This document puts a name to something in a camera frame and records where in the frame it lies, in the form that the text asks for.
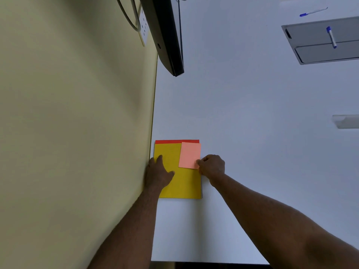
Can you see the person's right hand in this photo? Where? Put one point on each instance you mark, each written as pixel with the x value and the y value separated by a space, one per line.
pixel 213 166

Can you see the person's left hand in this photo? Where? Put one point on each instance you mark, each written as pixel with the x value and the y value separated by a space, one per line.
pixel 156 176

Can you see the person's right thumb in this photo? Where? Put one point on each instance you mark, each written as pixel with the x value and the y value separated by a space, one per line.
pixel 199 164

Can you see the person's left thumb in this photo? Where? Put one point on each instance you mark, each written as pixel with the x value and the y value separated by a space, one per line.
pixel 170 174

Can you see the pink square paper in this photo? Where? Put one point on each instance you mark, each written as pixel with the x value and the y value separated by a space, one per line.
pixel 189 155

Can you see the yellow paper sheet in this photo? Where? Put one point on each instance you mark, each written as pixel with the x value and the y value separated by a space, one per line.
pixel 185 184

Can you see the person's right forearm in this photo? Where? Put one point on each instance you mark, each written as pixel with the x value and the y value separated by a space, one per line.
pixel 269 224

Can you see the person's left forearm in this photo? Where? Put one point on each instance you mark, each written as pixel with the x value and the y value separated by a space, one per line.
pixel 131 229

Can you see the red paper sheet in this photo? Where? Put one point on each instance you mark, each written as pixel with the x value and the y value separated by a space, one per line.
pixel 174 141

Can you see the black monitor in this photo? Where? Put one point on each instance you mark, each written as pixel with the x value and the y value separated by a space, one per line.
pixel 165 33

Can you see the white power strip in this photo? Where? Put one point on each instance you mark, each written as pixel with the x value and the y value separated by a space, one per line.
pixel 143 27

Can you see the blue capped white marker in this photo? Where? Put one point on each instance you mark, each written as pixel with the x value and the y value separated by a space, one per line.
pixel 331 37

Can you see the blue and white pen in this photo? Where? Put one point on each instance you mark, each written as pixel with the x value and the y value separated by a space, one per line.
pixel 311 12

